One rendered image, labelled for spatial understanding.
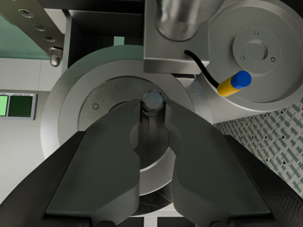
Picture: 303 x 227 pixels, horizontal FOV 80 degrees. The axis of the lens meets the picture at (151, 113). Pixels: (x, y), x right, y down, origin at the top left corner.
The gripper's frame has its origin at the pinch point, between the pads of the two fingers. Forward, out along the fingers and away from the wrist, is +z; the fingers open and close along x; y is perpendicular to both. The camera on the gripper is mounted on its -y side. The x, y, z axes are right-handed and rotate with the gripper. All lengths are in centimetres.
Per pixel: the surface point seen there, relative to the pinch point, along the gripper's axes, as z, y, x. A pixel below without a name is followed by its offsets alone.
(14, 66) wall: 273, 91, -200
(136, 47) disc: 6.7, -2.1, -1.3
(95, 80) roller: 4.1, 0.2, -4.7
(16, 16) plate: 30.4, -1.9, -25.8
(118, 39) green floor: 240, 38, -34
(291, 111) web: 6.4, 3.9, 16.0
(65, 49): 6.9, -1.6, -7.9
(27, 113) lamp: 29.8, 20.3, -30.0
